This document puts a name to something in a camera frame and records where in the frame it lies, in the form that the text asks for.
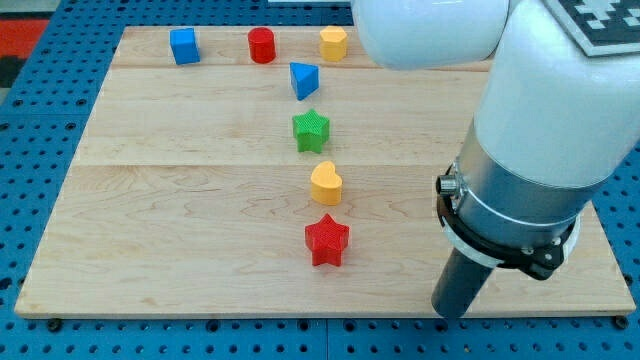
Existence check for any red cylinder block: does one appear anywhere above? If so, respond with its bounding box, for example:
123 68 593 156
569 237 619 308
247 27 276 64

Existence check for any blue cube block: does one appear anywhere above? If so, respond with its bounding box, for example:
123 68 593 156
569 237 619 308
169 28 200 65

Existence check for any wooden board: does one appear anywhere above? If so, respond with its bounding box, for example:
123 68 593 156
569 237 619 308
14 25 637 320

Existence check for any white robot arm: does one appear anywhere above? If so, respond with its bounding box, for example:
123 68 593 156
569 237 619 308
351 0 639 280

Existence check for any yellow hexagon block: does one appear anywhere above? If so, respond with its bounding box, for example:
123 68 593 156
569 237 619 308
319 26 348 62

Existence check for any yellow heart block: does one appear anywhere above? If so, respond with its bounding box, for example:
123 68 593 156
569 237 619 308
310 161 343 206

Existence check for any black white fiducial marker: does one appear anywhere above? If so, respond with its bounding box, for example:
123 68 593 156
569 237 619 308
543 0 639 57

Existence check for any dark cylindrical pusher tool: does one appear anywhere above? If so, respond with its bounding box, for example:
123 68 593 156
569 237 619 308
431 248 493 318

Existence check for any red star block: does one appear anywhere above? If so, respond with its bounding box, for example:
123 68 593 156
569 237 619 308
304 213 350 267

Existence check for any green star block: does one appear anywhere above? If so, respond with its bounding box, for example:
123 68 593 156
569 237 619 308
292 109 330 154

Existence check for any blue triangle block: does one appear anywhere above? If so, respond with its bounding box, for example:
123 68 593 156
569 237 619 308
289 62 319 101

